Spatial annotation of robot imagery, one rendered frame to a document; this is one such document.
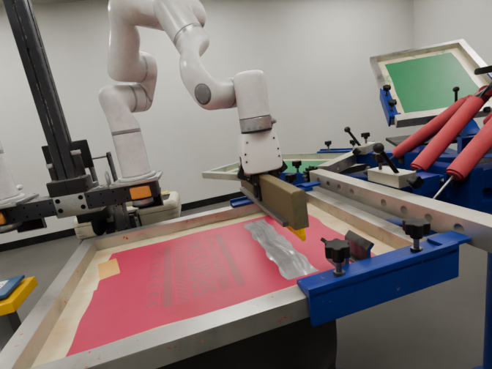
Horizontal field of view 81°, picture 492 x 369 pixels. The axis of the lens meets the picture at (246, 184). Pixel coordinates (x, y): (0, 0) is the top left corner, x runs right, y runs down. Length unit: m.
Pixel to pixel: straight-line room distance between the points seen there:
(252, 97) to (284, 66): 4.26
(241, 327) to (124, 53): 0.80
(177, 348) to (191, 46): 0.61
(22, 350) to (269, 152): 0.58
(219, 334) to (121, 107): 0.76
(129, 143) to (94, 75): 3.62
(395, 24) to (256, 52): 2.52
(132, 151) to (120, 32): 0.35
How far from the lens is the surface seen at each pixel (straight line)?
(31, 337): 0.65
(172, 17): 0.82
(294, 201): 0.54
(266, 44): 4.89
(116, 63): 1.00
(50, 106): 1.14
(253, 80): 0.68
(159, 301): 0.65
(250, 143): 0.68
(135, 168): 1.04
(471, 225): 0.68
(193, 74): 0.70
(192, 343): 0.50
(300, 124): 4.96
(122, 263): 0.88
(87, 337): 0.64
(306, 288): 0.52
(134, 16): 0.92
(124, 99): 1.04
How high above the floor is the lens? 1.29
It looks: 13 degrees down
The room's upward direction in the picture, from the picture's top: 9 degrees counter-clockwise
